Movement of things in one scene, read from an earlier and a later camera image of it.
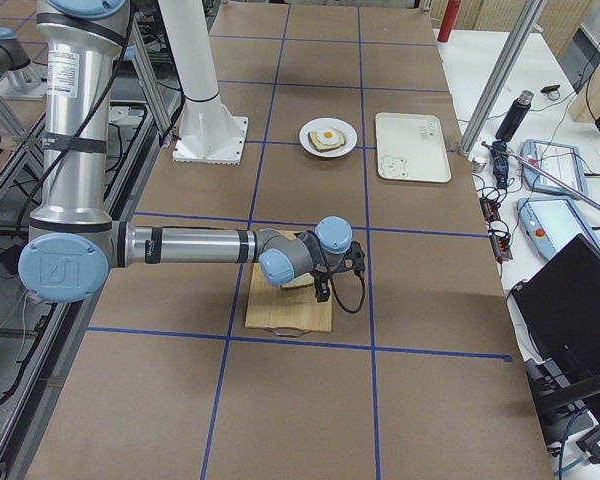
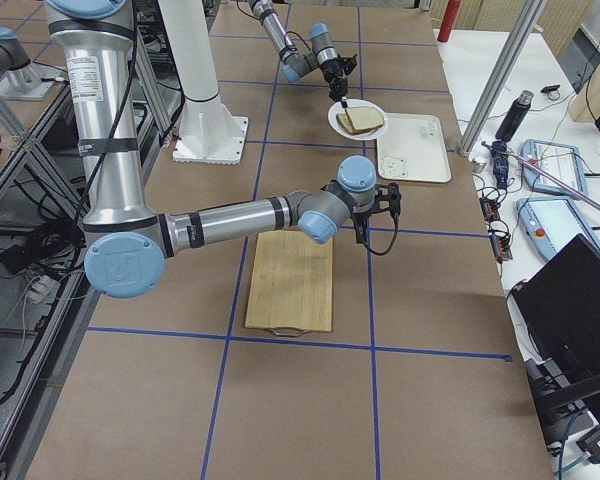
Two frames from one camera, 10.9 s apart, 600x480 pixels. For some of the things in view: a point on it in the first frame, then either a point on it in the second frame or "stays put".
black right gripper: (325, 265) -> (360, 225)
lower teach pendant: (552, 223) stays put
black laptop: (572, 305) stays put
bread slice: (320, 146) -> (344, 123)
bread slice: (303, 280) -> (363, 117)
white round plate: (348, 131) -> (360, 120)
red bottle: (448, 21) stays put
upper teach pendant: (561, 161) stays put
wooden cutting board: (271, 306) stays put
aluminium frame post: (503, 76) stays put
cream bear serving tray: (411, 147) stays put
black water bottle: (515, 116) stays put
